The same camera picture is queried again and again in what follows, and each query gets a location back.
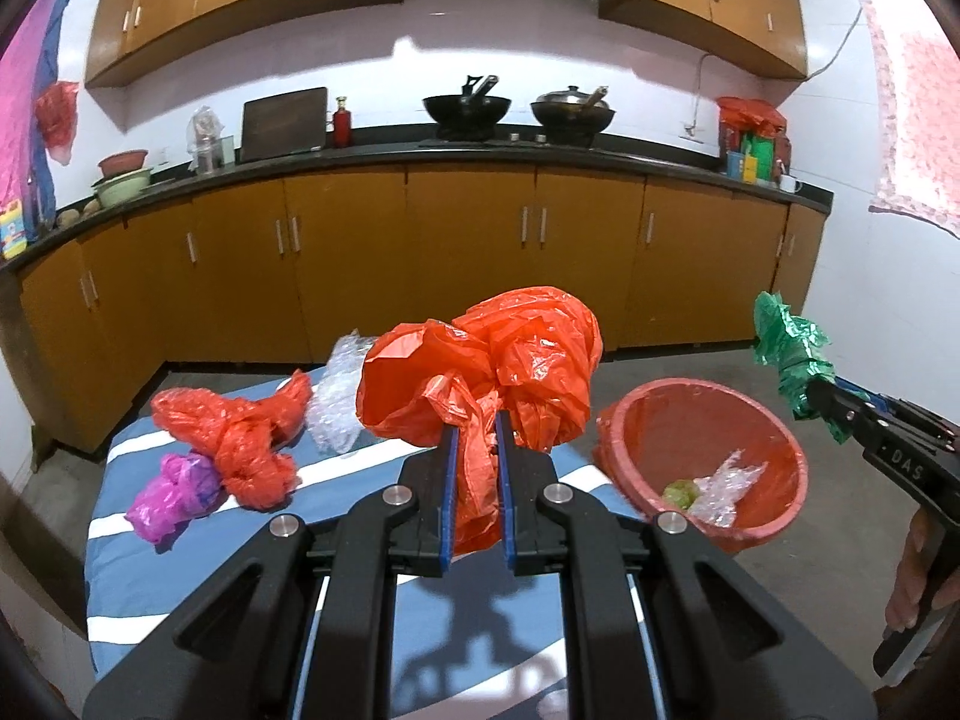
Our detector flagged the red bag over bottles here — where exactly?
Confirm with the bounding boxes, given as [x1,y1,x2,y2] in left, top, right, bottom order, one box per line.
[715,95,789,139]

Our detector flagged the red bin liner bag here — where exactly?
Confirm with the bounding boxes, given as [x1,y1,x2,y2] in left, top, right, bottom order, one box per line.
[595,379,812,545]

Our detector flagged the orange plastic bag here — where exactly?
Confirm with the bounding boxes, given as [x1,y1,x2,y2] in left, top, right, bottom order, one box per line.
[356,286,605,558]
[149,369,314,514]

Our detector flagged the wok with steel lid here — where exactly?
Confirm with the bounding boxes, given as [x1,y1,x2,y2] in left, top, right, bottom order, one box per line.
[529,85,617,146]

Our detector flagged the black wok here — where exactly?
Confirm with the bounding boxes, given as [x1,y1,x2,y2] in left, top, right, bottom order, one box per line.
[421,74,514,138]

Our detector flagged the dark green plastic bag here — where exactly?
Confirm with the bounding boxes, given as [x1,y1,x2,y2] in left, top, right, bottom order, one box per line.
[751,289,854,444]

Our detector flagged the person's right hand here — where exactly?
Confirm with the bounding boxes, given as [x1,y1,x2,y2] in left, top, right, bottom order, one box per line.
[883,508,940,635]

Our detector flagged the dark cutting board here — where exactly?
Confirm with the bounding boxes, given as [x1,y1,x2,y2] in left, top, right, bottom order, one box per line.
[239,86,330,164]

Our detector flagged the pink plastic bag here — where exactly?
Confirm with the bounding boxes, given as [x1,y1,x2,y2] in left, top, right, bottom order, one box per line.
[124,451,225,546]

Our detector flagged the white cable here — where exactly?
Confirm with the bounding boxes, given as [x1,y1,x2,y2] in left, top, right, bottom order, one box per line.
[688,6,864,138]

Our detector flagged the gas stove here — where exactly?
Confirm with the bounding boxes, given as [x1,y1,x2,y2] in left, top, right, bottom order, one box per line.
[418,130,602,152]

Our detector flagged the pink blue hanging cloth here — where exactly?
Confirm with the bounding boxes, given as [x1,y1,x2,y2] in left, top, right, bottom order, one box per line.
[0,0,79,242]

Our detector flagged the hanging red plastic bag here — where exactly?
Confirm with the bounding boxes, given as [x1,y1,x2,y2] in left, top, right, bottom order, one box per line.
[34,80,80,167]

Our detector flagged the red plastic basket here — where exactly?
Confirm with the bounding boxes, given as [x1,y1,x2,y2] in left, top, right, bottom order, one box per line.
[595,379,812,557]

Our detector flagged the plastic-wrapped jar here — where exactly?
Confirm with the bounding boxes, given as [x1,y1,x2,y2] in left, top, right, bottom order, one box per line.
[187,106,226,173]

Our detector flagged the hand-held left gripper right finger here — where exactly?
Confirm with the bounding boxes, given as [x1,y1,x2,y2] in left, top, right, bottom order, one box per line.
[495,411,880,720]

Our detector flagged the clear plastic bag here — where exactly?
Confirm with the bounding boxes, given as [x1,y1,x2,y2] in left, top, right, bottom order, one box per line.
[685,449,770,528]

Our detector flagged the wooden upper cabinet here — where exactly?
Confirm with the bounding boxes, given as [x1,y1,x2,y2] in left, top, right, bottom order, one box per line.
[84,0,405,89]
[598,0,809,81]

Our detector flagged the green box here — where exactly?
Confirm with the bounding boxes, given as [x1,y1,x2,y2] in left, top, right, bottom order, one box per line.
[742,130,778,183]

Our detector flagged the brown tubers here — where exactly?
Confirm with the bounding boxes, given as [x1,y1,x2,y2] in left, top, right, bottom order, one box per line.
[55,198,103,230]

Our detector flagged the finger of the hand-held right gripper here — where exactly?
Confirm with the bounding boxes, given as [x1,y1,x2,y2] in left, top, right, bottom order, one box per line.
[804,377,901,445]

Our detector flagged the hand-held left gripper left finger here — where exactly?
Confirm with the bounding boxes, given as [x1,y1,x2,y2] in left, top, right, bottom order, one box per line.
[81,426,461,720]

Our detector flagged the black kitchen countertop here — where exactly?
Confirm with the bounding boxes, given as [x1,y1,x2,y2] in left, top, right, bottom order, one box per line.
[0,131,836,275]

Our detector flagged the clear bubble wrap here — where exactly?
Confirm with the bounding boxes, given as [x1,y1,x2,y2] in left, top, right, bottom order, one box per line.
[309,331,377,456]

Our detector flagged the pink floral curtain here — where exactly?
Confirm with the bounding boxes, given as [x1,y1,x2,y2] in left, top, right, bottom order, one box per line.
[845,0,960,241]

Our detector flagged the wooden base cabinet row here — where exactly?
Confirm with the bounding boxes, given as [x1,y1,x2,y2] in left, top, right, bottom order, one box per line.
[0,165,830,457]

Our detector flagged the yellow-green plastic bag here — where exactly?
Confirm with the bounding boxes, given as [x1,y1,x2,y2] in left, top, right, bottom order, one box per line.
[661,478,703,512]

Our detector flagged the red basin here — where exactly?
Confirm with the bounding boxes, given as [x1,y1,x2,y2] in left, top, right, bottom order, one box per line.
[97,148,150,179]

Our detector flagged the blue white striped tablecloth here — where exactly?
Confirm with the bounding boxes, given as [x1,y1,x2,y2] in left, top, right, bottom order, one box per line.
[85,364,647,700]

